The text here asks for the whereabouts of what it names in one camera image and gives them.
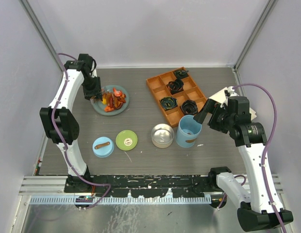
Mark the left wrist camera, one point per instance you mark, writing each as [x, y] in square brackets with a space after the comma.
[89, 60]

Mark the rolled dark tie middle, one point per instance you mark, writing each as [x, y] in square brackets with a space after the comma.
[175, 86]

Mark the grey-blue plate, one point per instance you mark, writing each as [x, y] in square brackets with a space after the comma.
[98, 107]

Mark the rolled black tie right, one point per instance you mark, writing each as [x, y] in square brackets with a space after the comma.
[189, 107]

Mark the white folded cloth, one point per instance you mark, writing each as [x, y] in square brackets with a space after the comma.
[221, 96]

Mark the rolled dark tie top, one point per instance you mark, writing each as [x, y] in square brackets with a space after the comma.
[180, 73]

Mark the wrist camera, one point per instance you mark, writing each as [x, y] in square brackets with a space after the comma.
[237, 107]
[89, 60]

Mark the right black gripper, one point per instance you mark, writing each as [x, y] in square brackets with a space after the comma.
[217, 108]

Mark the blue cylindrical lunch container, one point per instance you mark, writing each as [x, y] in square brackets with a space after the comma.
[188, 131]

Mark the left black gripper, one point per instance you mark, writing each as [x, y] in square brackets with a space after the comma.
[96, 91]

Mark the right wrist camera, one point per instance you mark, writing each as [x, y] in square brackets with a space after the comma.
[237, 107]

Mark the orange wooden compartment tray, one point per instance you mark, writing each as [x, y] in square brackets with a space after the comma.
[158, 86]

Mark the green round lid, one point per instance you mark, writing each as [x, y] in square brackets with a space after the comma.
[126, 140]

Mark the blue lid with strap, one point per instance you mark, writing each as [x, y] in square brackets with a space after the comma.
[103, 147]

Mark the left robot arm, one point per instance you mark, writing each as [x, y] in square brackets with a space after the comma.
[61, 126]

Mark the slotted cable duct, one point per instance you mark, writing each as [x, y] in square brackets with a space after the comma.
[86, 200]

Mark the silver metal bowl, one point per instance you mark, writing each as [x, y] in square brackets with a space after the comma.
[162, 135]

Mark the pile of food pieces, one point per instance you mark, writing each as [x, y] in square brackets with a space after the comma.
[113, 99]

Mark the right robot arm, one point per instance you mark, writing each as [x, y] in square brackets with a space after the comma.
[260, 208]

